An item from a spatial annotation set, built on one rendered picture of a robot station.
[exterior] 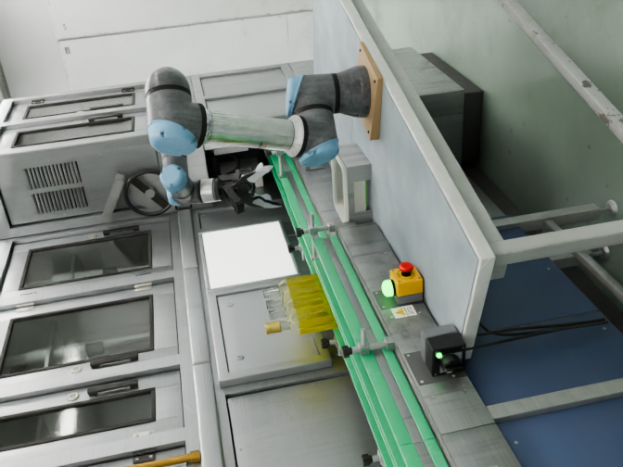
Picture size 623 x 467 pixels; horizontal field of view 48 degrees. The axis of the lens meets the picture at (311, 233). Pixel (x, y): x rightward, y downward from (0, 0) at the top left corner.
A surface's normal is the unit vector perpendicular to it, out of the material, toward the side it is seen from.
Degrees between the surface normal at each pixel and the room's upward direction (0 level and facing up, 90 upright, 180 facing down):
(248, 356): 90
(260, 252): 90
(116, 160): 90
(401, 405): 90
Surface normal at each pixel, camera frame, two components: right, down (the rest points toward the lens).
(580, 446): -0.07, -0.86
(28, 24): 0.21, 0.48
